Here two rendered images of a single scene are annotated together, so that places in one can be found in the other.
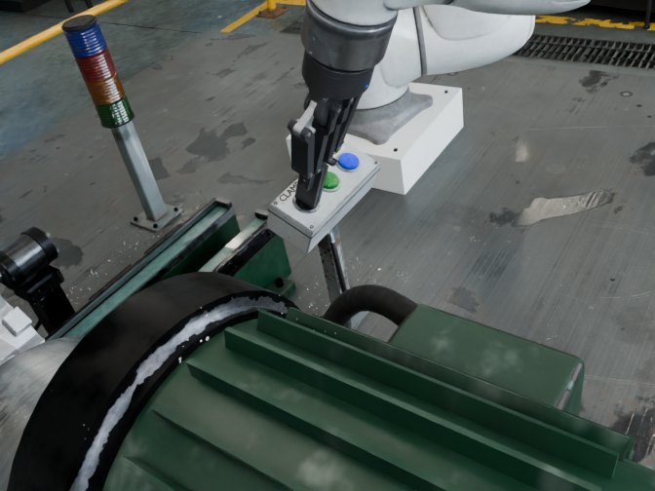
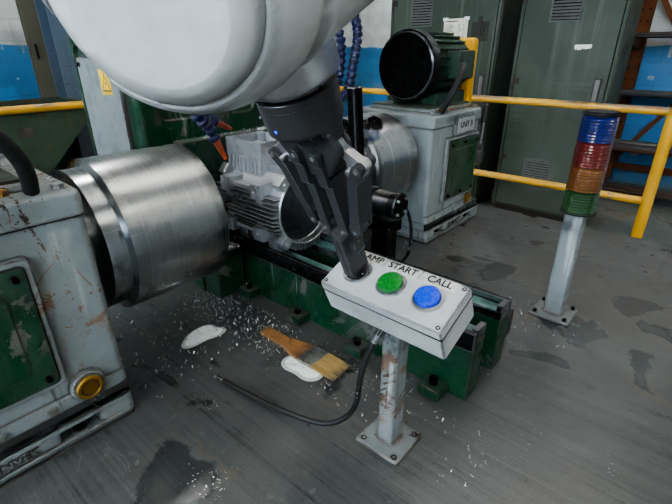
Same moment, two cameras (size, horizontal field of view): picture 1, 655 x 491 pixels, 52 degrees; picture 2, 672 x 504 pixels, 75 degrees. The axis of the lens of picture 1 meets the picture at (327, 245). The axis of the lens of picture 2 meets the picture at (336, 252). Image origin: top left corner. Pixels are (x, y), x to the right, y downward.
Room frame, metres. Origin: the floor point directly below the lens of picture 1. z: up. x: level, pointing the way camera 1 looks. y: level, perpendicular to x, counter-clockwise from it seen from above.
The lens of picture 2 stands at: (0.70, -0.47, 1.32)
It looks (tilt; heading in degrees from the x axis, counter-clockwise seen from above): 25 degrees down; 90
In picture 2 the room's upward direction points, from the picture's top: straight up
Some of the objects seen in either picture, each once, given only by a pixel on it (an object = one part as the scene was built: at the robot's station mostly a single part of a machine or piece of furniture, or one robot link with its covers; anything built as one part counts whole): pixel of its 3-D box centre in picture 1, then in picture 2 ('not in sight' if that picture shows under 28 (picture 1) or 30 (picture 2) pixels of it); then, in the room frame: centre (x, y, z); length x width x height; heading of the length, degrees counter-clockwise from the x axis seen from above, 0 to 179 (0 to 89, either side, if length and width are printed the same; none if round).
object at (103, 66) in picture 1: (95, 62); (591, 153); (1.17, 0.33, 1.14); 0.06 x 0.06 x 0.04
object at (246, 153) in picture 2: not in sight; (262, 153); (0.54, 0.50, 1.11); 0.12 x 0.11 x 0.07; 138
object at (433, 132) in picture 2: not in sight; (418, 163); (0.97, 0.91, 0.99); 0.35 x 0.31 x 0.37; 48
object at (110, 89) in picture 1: (104, 86); (585, 177); (1.17, 0.33, 1.10); 0.06 x 0.06 x 0.04
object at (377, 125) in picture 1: (366, 100); not in sight; (1.27, -0.14, 0.91); 0.22 x 0.18 x 0.06; 40
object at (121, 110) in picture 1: (113, 108); (580, 200); (1.17, 0.33, 1.05); 0.06 x 0.06 x 0.04
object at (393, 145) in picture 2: not in sight; (367, 161); (0.79, 0.72, 1.04); 0.41 x 0.25 x 0.25; 48
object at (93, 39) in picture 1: (85, 38); (597, 128); (1.17, 0.33, 1.19); 0.06 x 0.06 x 0.04
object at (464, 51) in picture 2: not in sight; (438, 107); (1.02, 0.92, 1.16); 0.33 x 0.26 x 0.42; 48
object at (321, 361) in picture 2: not in sight; (301, 350); (0.64, 0.20, 0.80); 0.21 x 0.05 x 0.01; 140
